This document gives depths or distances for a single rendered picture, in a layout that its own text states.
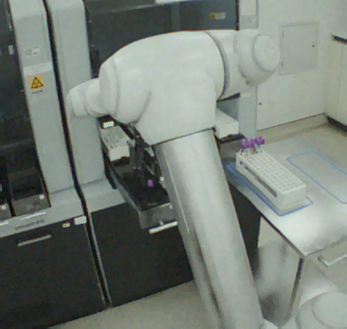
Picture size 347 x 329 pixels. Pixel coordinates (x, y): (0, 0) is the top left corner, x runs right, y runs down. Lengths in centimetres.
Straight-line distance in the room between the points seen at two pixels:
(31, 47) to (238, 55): 86
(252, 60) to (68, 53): 86
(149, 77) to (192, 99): 7
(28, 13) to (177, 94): 85
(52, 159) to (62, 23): 51
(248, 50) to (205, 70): 8
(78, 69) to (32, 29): 23
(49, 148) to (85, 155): 15
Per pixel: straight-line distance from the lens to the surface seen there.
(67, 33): 140
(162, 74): 62
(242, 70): 69
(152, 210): 132
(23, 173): 153
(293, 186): 130
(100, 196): 156
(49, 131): 149
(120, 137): 166
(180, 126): 62
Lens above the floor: 160
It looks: 29 degrees down
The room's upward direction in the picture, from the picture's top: 3 degrees counter-clockwise
